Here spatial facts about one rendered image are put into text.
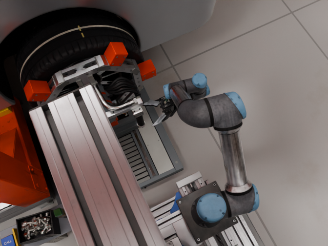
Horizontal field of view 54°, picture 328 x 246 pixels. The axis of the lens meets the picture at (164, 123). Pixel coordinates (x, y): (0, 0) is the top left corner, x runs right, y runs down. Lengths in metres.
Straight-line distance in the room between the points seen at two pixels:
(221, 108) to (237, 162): 0.24
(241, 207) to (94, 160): 1.07
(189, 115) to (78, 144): 0.85
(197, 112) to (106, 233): 0.88
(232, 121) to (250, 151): 1.33
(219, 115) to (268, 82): 1.62
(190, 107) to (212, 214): 0.45
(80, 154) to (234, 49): 2.57
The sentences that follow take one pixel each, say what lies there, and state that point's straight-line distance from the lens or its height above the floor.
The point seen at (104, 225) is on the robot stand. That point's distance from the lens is 0.39.
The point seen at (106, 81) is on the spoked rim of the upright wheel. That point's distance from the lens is 1.87.
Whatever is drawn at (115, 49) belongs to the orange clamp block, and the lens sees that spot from 1.52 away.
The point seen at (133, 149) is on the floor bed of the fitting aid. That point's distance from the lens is 2.46.
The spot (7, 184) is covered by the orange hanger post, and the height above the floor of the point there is 1.00.
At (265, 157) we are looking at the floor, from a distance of 2.58.
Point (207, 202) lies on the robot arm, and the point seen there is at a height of 1.04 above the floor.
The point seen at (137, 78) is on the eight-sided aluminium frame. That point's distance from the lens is 1.76.
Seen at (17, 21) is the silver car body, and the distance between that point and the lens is 1.52.
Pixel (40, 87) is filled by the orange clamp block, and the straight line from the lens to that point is 1.59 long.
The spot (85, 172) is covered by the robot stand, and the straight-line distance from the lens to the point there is 0.41.
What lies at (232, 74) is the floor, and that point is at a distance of 2.78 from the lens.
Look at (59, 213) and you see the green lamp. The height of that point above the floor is 0.66.
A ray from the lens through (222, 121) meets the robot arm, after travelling 1.24.
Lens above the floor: 2.41
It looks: 70 degrees down
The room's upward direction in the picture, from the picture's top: 6 degrees counter-clockwise
